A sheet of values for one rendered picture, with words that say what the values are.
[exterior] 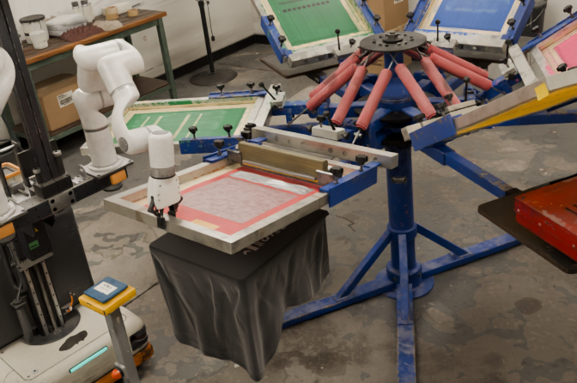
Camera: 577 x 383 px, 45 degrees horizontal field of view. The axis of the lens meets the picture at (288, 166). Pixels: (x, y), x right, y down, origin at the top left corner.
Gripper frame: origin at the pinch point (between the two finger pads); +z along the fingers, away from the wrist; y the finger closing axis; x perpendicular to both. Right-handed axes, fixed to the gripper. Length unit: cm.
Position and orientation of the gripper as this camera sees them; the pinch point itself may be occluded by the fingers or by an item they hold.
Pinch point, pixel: (167, 220)
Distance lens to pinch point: 220.3
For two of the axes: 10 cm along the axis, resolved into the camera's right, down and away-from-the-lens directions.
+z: 0.1, 9.5, 3.2
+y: -6.2, 2.6, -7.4
